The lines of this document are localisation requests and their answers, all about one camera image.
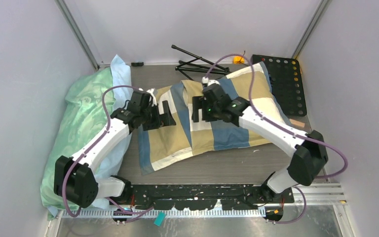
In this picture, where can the black perforated board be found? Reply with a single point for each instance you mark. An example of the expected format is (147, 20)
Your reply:
(286, 83)

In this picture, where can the light blue pillow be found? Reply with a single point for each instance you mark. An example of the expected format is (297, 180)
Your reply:
(121, 74)

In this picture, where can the teal tape piece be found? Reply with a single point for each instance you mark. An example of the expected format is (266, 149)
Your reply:
(159, 219)

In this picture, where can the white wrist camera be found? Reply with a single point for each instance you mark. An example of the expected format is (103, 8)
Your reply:
(153, 92)
(207, 82)

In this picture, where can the green patterned pillow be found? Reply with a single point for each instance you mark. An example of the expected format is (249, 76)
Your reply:
(83, 118)

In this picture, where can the tan wooden block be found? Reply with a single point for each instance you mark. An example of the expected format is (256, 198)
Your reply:
(297, 123)

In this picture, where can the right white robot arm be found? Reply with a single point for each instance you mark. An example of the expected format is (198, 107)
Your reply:
(306, 150)

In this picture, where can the black folding tripod stand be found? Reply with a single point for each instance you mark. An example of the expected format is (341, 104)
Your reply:
(198, 64)

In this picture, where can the orange small block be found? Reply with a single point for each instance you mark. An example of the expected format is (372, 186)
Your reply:
(238, 60)

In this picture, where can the small black clip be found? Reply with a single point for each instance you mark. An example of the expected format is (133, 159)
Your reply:
(137, 64)

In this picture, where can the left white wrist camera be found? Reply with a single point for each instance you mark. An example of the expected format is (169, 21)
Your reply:
(153, 92)

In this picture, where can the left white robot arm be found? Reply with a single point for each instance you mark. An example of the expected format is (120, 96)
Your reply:
(75, 176)

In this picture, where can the aluminium slotted rail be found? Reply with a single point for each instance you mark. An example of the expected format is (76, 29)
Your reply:
(304, 196)

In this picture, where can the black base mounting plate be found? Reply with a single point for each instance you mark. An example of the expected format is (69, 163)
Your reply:
(201, 197)

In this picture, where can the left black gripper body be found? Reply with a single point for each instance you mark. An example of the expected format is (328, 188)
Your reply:
(150, 119)

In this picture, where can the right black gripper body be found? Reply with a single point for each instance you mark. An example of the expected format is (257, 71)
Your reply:
(210, 112)

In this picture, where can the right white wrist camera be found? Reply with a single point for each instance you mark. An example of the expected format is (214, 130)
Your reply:
(207, 82)

